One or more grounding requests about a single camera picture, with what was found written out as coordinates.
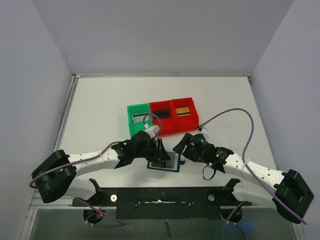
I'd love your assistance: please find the middle red plastic bin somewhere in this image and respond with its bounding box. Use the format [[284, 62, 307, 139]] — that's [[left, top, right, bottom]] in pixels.
[[149, 100, 174, 136]]

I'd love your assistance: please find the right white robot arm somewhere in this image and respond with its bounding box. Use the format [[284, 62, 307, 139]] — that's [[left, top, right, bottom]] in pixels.
[[173, 133, 315, 224]]

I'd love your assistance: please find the red plastic bin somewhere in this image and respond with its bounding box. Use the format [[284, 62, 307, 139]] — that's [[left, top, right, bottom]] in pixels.
[[149, 100, 174, 136], [171, 97, 199, 133]]

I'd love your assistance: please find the gold credit card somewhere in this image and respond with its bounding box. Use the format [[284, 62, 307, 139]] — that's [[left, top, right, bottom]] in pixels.
[[175, 107, 191, 117]]

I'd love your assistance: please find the black credit card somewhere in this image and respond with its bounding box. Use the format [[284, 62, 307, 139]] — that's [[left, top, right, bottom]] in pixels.
[[153, 109, 171, 119]]

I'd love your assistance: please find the silver credit card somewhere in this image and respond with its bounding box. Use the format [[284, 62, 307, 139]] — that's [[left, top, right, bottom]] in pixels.
[[131, 112, 147, 124]]

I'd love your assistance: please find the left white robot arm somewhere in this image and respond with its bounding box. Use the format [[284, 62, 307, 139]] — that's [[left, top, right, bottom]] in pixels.
[[29, 131, 171, 204]]

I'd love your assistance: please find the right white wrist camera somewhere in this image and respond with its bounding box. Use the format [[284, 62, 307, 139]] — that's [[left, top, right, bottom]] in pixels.
[[198, 127, 210, 139]]

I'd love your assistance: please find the aluminium frame rail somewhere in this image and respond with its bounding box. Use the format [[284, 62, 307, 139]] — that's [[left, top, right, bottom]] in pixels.
[[28, 189, 73, 210]]

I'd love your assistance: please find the right red plastic bin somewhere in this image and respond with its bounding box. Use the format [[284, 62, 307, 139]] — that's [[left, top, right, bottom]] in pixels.
[[171, 97, 199, 133]]

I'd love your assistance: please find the green plastic bin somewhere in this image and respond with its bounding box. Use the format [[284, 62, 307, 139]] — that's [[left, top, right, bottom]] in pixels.
[[127, 103, 151, 137]]

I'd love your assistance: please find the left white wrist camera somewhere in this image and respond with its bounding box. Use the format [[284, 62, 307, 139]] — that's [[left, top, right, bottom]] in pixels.
[[144, 124, 160, 138]]

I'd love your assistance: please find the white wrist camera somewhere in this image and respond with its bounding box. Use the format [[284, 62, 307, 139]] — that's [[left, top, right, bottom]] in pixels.
[[198, 127, 210, 139], [144, 124, 160, 138]]

